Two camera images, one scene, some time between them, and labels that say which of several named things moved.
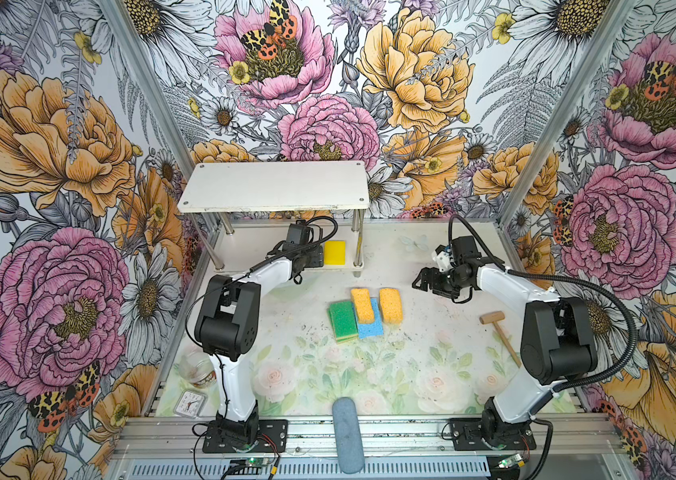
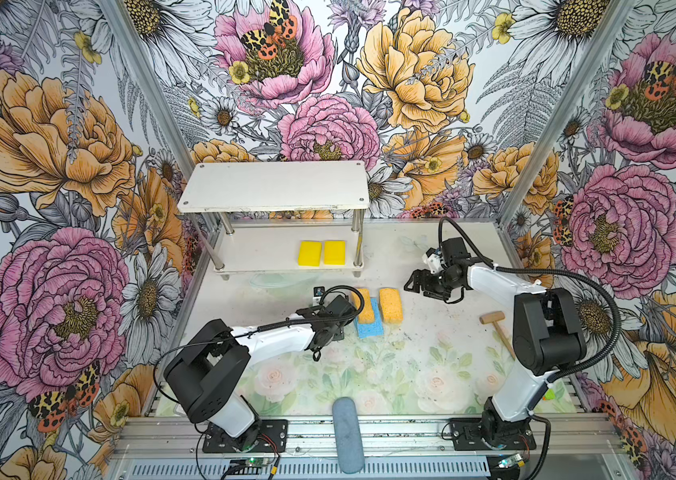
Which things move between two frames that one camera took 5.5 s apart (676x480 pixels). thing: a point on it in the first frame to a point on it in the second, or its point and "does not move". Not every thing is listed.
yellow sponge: x=335 y=253 does not move
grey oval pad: x=348 y=436 does not move
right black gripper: x=434 y=272 does not move
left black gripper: x=316 y=257 to x=338 y=334
